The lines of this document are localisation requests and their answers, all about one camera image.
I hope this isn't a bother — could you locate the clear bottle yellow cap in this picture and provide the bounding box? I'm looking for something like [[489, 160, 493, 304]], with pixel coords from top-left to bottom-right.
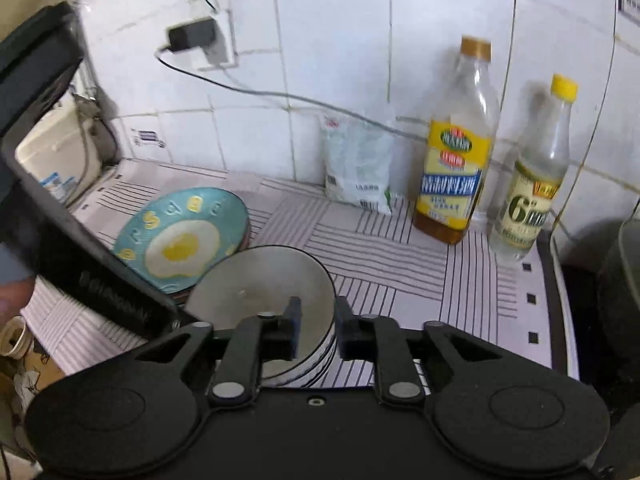
[[489, 74, 580, 264]]

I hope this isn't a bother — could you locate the striped table mat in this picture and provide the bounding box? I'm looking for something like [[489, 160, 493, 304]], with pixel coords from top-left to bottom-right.
[[20, 157, 581, 392]]

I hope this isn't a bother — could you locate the white plastic bag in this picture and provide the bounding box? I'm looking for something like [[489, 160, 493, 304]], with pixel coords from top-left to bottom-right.
[[320, 112, 397, 216]]

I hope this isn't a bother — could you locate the dark cooking pot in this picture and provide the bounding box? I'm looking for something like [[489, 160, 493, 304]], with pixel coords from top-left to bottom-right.
[[595, 217, 640, 391]]

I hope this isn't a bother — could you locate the black power adapter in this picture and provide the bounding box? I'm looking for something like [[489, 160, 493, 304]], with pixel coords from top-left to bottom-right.
[[167, 17, 218, 54]]

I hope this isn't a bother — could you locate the dark metal utensil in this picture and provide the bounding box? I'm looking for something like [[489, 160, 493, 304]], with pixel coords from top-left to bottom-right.
[[72, 87, 119, 168]]

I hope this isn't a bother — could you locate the blue fried egg plate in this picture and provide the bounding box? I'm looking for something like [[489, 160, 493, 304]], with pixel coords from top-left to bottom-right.
[[112, 187, 251, 295]]

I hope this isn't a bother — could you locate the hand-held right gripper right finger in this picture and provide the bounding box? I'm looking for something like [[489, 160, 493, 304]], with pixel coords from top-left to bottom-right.
[[334, 296, 503, 406]]

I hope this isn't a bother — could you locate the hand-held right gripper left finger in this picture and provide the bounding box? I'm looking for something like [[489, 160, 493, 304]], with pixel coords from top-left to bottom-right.
[[131, 296, 304, 408]]

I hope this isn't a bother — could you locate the person's left forearm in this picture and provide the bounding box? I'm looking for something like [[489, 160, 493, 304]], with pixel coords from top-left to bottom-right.
[[0, 247, 35, 323]]

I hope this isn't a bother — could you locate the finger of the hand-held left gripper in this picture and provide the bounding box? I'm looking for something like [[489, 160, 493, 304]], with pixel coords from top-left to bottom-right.
[[168, 305, 199, 335]]

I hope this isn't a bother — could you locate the white rice cooker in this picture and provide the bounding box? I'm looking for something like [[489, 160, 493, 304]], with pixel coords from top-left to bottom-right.
[[15, 105, 101, 206]]

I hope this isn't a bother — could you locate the cardboard box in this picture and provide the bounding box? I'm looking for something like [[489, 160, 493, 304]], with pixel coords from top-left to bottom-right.
[[0, 352, 67, 413]]

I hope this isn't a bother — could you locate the yellow label oil bottle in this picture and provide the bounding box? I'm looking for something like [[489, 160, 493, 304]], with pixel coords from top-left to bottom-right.
[[413, 36, 501, 246]]

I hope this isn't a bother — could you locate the white bowl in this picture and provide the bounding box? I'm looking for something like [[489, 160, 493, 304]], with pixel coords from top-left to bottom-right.
[[185, 245, 338, 389]]

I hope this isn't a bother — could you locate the wall sticker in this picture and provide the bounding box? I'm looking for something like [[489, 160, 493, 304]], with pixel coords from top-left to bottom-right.
[[131, 128, 167, 149]]

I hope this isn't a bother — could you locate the beige round cup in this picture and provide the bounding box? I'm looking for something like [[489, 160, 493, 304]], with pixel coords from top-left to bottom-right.
[[0, 317, 34, 359]]

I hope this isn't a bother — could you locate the white wall socket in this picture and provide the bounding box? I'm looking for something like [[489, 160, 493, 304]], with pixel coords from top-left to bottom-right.
[[192, 10, 239, 71]]

